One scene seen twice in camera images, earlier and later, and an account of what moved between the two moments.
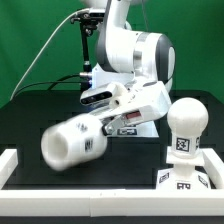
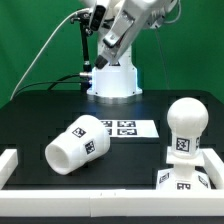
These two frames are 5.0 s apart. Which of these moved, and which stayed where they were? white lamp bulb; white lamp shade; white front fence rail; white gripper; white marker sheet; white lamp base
Moved: white gripper; white lamp shade
Stayed: white front fence rail; white marker sheet; white lamp base; white lamp bulb
